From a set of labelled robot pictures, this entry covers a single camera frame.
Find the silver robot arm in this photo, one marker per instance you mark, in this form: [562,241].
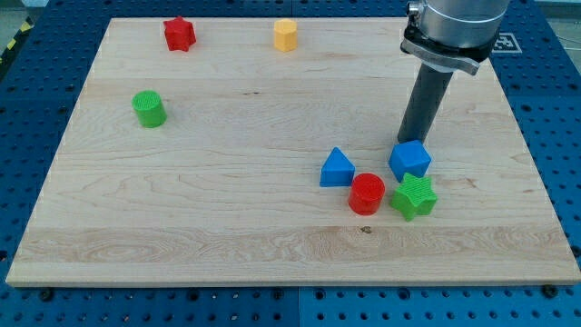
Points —
[451,35]

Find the blue triangle block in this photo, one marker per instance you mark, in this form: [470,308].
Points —
[337,170]

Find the red cylinder block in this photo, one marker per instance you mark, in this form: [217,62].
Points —
[366,194]

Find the wooden board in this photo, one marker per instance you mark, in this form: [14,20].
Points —
[227,191]

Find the blue cube block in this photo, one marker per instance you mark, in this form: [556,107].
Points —
[409,157]

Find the green star block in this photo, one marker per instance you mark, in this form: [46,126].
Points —
[414,196]

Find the yellow hexagon block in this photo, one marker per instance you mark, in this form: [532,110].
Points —
[285,35]

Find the green cylinder block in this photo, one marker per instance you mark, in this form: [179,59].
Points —
[149,109]

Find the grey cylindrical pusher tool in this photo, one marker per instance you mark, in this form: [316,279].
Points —
[425,99]

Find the red star block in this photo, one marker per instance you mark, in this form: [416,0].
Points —
[179,34]

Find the fiducial marker tag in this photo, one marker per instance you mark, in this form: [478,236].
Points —
[506,43]

